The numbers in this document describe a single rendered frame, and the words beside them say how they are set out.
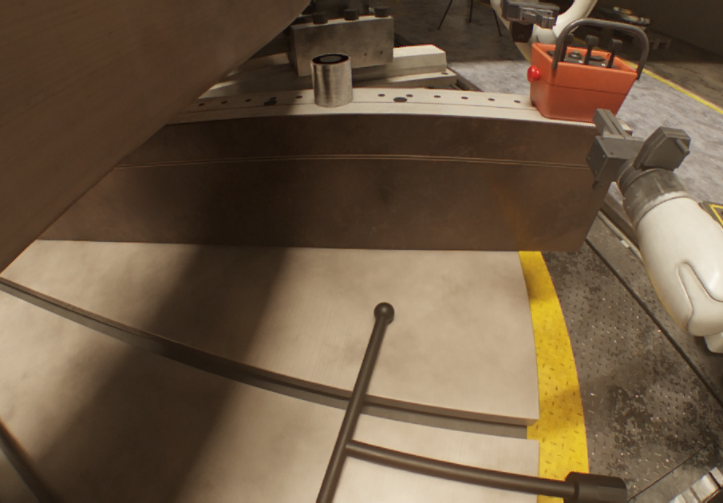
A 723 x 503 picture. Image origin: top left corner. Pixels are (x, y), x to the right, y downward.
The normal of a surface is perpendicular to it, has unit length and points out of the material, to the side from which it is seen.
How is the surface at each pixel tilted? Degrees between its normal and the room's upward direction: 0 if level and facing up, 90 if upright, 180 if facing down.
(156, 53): 90
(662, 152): 97
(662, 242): 65
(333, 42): 90
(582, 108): 97
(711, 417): 0
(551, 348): 0
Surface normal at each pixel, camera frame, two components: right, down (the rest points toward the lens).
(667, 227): -0.84, -0.44
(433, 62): 0.30, 0.39
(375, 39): 0.32, 0.65
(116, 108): 0.97, 0.15
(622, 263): -0.03, -0.72
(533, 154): -0.06, 0.69
